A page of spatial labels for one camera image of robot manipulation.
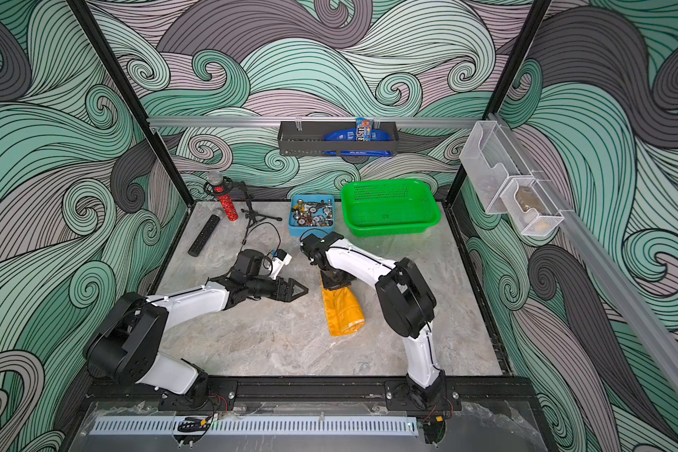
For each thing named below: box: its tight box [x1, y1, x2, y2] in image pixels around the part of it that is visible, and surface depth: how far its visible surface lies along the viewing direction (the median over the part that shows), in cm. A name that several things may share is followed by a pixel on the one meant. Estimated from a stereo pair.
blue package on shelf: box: [322, 117, 393, 157], surface depth 93 cm
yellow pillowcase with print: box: [322, 285, 366, 338], surface depth 86 cm
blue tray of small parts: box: [288, 194, 336, 238], surface depth 117 cm
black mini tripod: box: [239, 180, 283, 246], surface depth 109 cm
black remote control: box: [187, 213, 221, 258], surface depth 108 cm
